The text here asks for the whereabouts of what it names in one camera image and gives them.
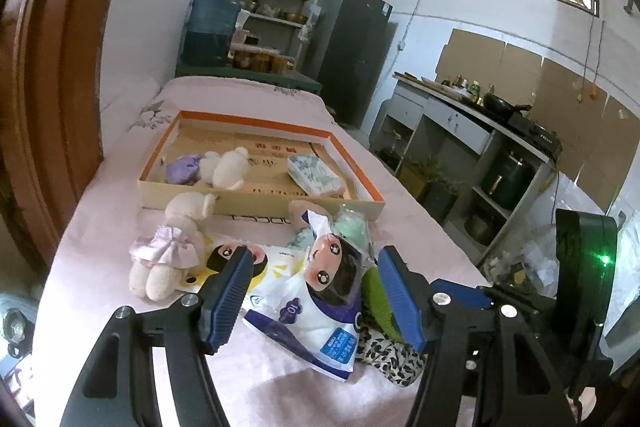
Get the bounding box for dark grey refrigerator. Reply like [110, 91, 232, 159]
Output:
[304, 0, 394, 128]

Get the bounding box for leopard print cloth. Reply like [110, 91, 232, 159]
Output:
[354, 326, 429, 389]

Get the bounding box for black wok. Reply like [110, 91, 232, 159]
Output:
[481, 92, 532, 126]

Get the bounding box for white purple cartoon face pack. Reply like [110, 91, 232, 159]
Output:
[243, 207, 375, 383]

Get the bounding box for small purple plush toy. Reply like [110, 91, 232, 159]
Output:
[164, 155, 204, 187]

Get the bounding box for small white plush toy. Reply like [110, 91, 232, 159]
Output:
[199, 147, 250, 190]

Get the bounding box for orange rimmed cardboard box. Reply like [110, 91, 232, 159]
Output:
[137, 109, 387, 223]

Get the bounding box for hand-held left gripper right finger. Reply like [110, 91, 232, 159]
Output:
[377, 246, 576, 427]

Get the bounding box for grey kitchen counter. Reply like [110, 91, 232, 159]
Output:
[370, 72, 563, 269]

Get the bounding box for white teddy bear pink dress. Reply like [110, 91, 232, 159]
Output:
[128, 192, 219, 304]

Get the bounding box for mint green tissue pack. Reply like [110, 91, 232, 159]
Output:
[286, 204, 372, 254]

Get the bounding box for blue patterned wet wipes pack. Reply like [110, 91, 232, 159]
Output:
[286, 153, 347, 198]

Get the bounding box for person's right hand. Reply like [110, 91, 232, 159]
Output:
[567, 387, 597, 426]

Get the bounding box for blue water jug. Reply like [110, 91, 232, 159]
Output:
[181, 0, 242, 68]

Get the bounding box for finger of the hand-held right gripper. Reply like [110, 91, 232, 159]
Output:
[432, 278, 556, 313]

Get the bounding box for black induction cooker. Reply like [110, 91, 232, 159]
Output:
[506, 113, 563, 158]

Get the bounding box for green fluffy towel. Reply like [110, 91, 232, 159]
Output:
[361, 266, 402, 344]

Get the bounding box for row of condiment bottles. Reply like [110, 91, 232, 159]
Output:
[440, 76, 496, 104]

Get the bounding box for dark green side table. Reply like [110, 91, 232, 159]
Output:
[175, 61, 324, 96]

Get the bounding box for steel pot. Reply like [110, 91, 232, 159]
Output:
[464, 212, 510, 246]

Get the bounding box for dark green cooking pot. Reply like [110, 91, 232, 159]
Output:
[480, 147, 537, 211]

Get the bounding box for group of glass jars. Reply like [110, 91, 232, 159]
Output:
[231, 48, 295, 74]

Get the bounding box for bunch of green vegetables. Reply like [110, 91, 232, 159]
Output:
[400, 156, 463, 208]

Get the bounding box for brown wooden headboard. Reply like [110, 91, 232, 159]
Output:
[0, 0, 147, 269]

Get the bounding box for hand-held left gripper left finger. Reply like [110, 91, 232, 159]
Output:
[60, 246, 254, 427]

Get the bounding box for cardboard sheets on wall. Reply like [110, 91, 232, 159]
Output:
[434, 28, 640, 214]

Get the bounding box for yellow white tissue pack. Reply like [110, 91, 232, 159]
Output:
[177, 243, 307, 310]

